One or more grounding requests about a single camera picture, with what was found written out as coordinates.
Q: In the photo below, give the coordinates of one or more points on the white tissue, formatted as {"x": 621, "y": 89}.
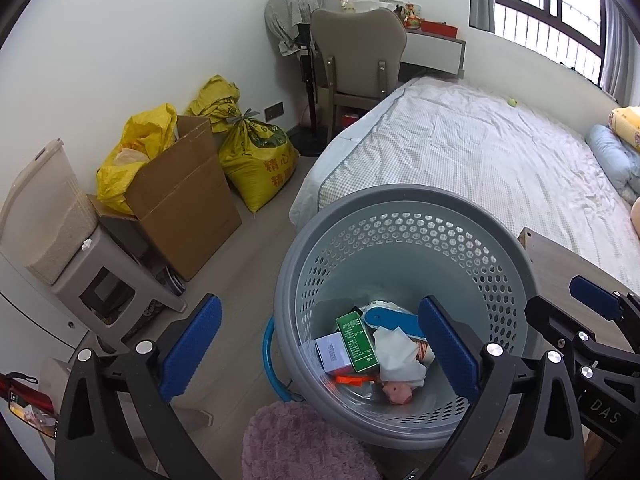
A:
{"x": 397, "y": 360}

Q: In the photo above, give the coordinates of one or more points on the tied printed yellow sack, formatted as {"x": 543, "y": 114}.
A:
{"x": 255, "y": 160}

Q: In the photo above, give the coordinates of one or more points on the standing fan with grey cover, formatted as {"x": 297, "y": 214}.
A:
{"x": 285, "y": 10}

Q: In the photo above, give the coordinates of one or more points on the folded yellow quilt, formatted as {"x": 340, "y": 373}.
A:
{"x": 625, "y": 125}

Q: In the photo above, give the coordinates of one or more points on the red tray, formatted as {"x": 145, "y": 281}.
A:
{"x": 439, "y": 27}

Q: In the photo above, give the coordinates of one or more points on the pink pig toy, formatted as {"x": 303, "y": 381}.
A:
{"x": 399, "y": 392}

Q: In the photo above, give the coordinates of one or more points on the red and white paper cup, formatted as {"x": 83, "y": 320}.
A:
{"x": 426, "y": 354}

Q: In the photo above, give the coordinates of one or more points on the beige plastic storage container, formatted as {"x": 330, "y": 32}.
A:
{"x": 50, "y": 220}

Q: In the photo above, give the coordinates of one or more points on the crumpled yellow woven sack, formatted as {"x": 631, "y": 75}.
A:
{"x": 215, "y": 97}

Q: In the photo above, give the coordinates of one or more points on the orange plastic wrapper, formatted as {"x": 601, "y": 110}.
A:
{"x": 350, "y": 381}

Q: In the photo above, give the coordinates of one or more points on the brown cardboard box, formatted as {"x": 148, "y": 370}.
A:
{"x": 185, "y": 210}

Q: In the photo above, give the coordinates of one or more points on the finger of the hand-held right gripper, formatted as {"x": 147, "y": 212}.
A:
{"x": 595, "y": 300}
{"x": 550, "y": 320}

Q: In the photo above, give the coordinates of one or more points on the beige plastic stool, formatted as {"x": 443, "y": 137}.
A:
{"x": 92, "y": 262}

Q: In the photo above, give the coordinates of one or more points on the open yellow woven sack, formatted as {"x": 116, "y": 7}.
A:
{"x": 145, "y": 130}

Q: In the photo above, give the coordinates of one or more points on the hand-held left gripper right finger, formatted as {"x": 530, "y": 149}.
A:
{"x": 450, "y": 355}

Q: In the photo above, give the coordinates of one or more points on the colourful figurine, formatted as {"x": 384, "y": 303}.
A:
{"x": 411, "y": 16}

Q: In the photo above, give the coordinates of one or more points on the lavender cardboard box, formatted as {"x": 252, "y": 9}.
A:
{"x": 334, "y": 354}

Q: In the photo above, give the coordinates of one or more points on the grey and white desk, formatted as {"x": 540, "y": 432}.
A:
{"x": 435, "y": 50}

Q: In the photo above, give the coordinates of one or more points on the grey perforated plastic basket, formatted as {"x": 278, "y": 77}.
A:
{"x": 400, "y": 260}

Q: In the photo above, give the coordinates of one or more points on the bed with white sheet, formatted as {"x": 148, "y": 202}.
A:
{"x": 475, "y": 160}

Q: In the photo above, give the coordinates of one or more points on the light blue pillow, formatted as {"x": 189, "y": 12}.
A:
{"x": 610, "y": 155}

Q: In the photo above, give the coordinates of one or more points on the dark wall socket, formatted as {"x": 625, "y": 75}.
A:
{"x": 273, "y": 111}

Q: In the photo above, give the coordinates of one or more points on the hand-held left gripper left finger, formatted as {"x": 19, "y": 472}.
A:
{"x": 192, "y": 345}

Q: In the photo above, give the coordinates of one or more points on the blue scrubbing pad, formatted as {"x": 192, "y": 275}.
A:
{"x": 390, "y": 317}

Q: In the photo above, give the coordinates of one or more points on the white cabinet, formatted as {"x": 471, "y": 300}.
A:
{"x": 30, "y": 320}

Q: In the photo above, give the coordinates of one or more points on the green and white medicine box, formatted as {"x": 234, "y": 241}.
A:
{"x": 357, "y": 342}

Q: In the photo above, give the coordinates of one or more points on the red and black object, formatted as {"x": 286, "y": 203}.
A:
{"x": 25, "y": 395}

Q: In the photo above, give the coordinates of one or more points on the grey upholstered chair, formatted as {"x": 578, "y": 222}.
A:
{"x": 360, "y": 55}

